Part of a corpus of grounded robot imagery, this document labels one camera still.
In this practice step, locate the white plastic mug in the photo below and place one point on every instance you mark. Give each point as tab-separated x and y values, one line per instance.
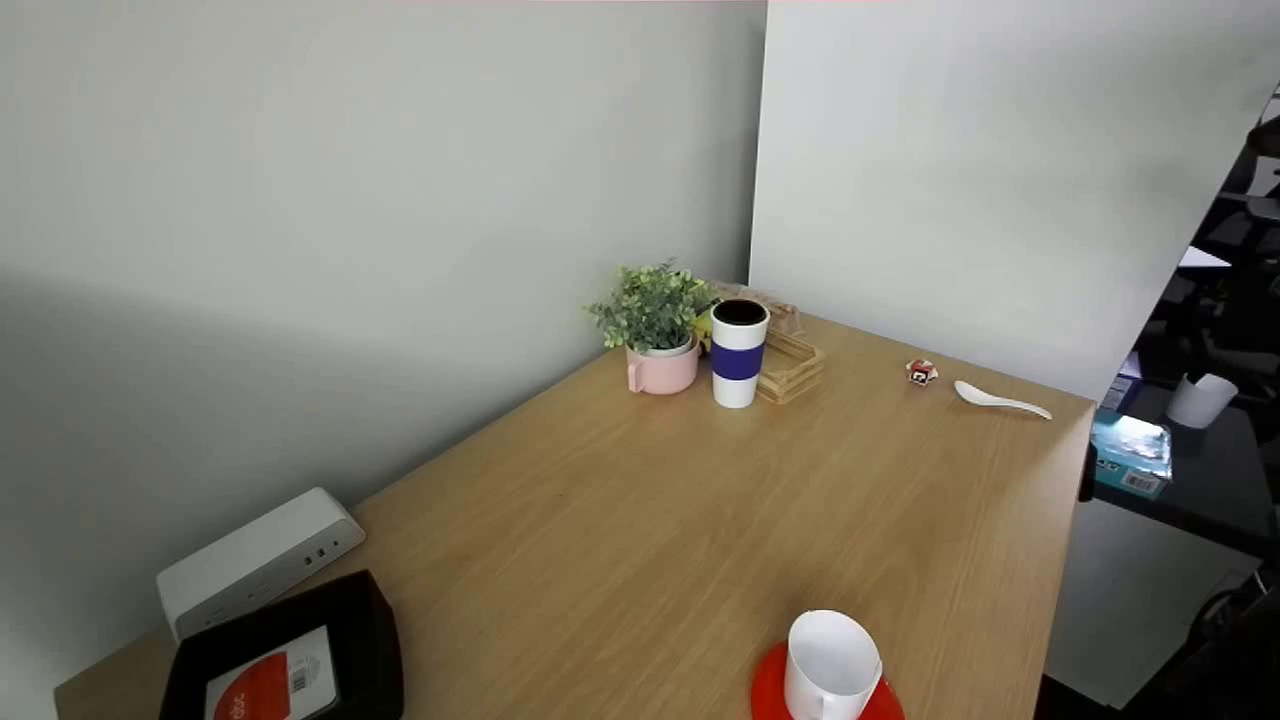
830	664

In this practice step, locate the red side plate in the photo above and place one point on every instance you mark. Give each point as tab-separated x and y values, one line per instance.
770	689

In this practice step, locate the potted green plant pink pot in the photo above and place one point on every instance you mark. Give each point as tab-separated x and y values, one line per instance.
655	314

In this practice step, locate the white cup with blue sleeve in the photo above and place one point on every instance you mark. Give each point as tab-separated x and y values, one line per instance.
736	351

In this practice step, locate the wooden coaster stack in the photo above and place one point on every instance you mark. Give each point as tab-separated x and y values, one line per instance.
791	361

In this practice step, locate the small red white toy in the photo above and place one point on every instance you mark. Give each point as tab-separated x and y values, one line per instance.
920	375

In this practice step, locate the white ceramic spoon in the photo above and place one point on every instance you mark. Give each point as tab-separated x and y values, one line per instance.
978	397

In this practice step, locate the white rectangular box device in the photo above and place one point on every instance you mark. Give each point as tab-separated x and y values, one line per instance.
259	561

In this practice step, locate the black tray with red card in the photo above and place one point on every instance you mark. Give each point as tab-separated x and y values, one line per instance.
327	652

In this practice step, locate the blue tissue box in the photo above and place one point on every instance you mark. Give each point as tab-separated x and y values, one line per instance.
1134	454

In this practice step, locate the white cup on side desk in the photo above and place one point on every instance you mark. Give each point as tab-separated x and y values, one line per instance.
1201	403

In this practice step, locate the black side desk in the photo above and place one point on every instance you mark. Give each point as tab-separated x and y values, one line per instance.
1218	489

